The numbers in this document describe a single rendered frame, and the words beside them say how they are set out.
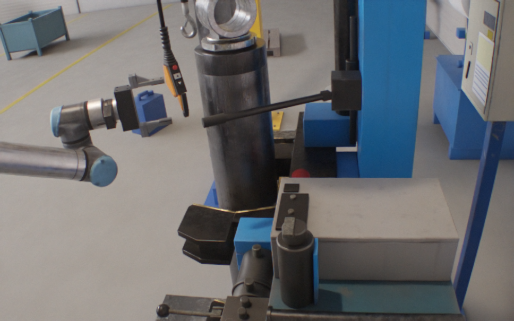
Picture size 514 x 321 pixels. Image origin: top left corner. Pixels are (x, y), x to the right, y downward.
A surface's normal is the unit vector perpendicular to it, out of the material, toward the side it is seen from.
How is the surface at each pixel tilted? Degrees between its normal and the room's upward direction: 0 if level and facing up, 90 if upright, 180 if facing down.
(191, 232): 0
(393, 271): 90
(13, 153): 61
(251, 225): 0
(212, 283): 0
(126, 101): 90
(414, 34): 90
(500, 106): 90
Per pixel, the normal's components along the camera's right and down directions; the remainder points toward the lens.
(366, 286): -0.09, -0.86
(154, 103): 0.84, 0.21
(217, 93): -0.43, 0.49
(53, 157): 0.73, -0.28
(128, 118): 0.23, 0.47
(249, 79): 0.51, 0.39
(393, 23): -0.15, 0.51
